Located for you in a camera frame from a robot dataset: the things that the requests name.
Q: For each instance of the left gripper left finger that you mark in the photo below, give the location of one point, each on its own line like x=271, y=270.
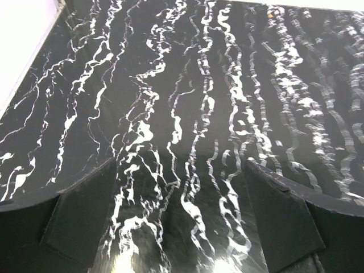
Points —
x=58, y=230

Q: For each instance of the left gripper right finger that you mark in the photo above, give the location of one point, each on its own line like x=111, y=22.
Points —
x=301, y=230

